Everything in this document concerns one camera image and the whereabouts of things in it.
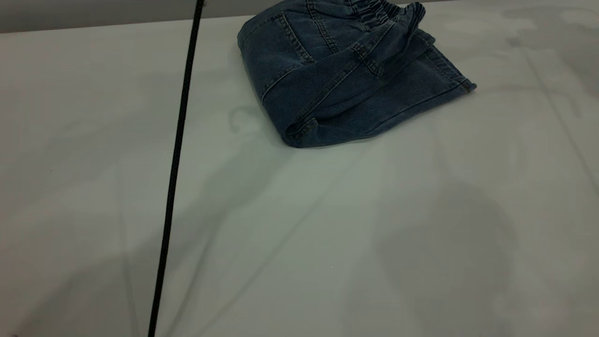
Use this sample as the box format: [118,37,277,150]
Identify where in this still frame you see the blue denim pants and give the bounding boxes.
[236,0,477,148]

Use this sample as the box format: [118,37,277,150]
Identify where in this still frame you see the black braided cable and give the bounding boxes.
[147,0,206,337]

